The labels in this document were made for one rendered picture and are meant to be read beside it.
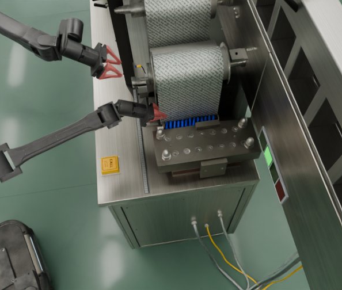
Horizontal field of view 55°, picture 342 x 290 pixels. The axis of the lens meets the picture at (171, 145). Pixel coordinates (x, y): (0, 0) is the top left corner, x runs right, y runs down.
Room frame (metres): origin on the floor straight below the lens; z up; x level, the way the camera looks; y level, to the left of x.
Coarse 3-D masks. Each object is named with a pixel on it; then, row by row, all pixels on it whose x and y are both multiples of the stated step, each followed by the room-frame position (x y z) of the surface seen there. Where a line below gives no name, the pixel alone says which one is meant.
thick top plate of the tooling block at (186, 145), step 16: (176, 128) 0.72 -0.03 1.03; (192, 128) 0.71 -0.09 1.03; (208, 128) 0.71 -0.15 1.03; (224, 128) 0.71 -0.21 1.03; (240, 128) 0.70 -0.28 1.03; (160, 144) 0.65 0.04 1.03; (176, 144) 0.64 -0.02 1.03; (192, 144) 0.64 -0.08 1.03; (208, 144) 0.64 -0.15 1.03; (224, 144) 0.63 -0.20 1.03; (240, 144) 0.63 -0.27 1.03; (256, 144) 0.62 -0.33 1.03; (160, 160) 0.58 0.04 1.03; (176, 160) 0.58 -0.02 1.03; (192, 160) 0.57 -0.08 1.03; (208, 160) 0.57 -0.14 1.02; (240, 160) 0.59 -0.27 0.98
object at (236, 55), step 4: (240, 48) 0.87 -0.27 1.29; (244, 48) 0.87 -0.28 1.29; (232, 52) 0.85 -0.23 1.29; (236, 52) 0.85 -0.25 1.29; (240, 52) 0.85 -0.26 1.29; (244, 52) 0.85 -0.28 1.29; (232, 56) 0.83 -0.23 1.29; (236, 56) 0.83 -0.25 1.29; (240, 56) 0.83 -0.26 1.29; (244, 56) 0.83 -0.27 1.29; (232, 60) 0.82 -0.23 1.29; (236, 60) 0.82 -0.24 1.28; (240, 60) 0.82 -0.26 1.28; (244, 60) 0.82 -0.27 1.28
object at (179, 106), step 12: (168, 96) 0.76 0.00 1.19; (180, 96) 0.76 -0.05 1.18; (192, 96) 0.77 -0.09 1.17; (204, 96) 0.77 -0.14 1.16; (216, 96) 0.78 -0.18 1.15; (168, 108) 0.76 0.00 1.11; (180, 108) 0.76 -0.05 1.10; (192, 108) 0.77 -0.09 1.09; (204, 108) 0.77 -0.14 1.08; (216, 108) 0.78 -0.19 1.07; (168, 120) 0.76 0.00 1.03; (180, 120) 0.76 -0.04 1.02
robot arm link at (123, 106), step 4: (120, 100) 0.75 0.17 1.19; (124, 100) 0.76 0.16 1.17; (116, 104) 0.75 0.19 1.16; (120, 104) 0.74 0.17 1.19; (124, 104) 0.74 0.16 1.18; (128, 104) 0.74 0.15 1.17; (132, 104) 0.75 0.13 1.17; (116, 108) 0.74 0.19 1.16; (120, 108) 0.72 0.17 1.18; (124, 108) 0.73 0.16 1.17; (128, 108) 0.73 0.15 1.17; (132, 108) 0.73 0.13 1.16; (120, 112) 0.72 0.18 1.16; (124, 112) 0.72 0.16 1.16; (128, 112) 0.72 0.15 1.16; (132, 112) 0.73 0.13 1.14; (128, 116) 0.72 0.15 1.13
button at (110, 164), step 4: (112, 156) 0.67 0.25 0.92; (116, 156) 0.67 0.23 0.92; (104, 160) 0.65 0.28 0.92; (108, 160) 0.65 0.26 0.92; (112, 160) 0.65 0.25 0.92; (116, 160) 0.65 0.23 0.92; (104, 164) 0.63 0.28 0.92; (108, 164) 0.63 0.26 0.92; (112, 164) 0.63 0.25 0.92; (116, 164) 0.63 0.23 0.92; (104, 168) 0.62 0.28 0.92; (108, 168) 0.61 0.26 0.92; (112, 168) 0.61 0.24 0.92; (116, 168) 0.61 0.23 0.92; (104, 172) 0.60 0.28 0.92; (108, 172) 0.60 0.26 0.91; (112, 172) 0.60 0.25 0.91; (116, 172) 0.60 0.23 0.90
